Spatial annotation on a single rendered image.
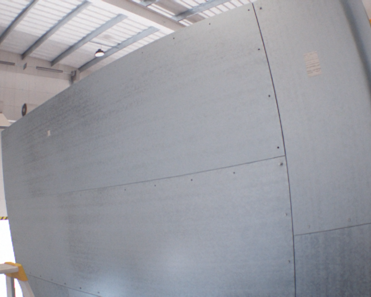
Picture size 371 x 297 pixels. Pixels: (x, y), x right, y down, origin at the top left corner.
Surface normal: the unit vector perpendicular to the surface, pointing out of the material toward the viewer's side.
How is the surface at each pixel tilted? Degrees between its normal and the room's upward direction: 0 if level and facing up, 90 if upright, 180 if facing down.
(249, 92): 90
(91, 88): 90
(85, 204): 90
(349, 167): 90
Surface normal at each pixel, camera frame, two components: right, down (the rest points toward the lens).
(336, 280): -0.60, -0.04
